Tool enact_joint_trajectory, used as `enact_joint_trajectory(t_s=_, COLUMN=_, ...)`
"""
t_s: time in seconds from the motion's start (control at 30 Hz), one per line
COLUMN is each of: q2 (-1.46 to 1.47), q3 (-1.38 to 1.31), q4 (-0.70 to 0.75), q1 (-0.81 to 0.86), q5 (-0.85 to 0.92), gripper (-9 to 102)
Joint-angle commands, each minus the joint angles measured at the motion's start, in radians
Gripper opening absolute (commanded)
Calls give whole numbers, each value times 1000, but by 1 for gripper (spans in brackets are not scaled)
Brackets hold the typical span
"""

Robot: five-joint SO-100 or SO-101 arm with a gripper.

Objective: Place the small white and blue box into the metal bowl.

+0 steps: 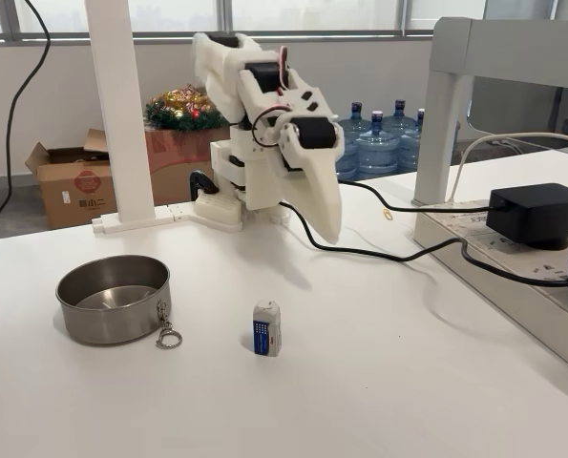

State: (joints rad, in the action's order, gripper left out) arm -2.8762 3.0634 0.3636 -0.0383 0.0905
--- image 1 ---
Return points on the round metal bowl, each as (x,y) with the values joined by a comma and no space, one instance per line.
(107,319)

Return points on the open brown cardboard box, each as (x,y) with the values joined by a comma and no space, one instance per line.
(73,191)

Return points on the black table clamp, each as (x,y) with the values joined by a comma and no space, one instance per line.
(198,181)

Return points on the white power strip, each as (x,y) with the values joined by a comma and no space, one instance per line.
(503,267)

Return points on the white square post stand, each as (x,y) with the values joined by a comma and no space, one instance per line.
(116,119)

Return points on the small white and blue box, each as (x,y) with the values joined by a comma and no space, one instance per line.
(266,329)

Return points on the yellow rubber band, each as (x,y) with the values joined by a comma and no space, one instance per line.
(384,211)

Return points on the red cardboard box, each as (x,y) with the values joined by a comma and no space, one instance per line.
(169,162)

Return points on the black power adapter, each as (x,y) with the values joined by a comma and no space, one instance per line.
(532,212)

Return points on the blue water jug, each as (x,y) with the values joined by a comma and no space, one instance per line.
(378,152)
(411,148)
(346,160)
(399,119)
(356,121)

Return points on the green Christmas wreath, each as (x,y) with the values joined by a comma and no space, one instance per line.
(183,112)

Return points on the white desk shelf riser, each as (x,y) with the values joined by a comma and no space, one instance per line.
(438,119)

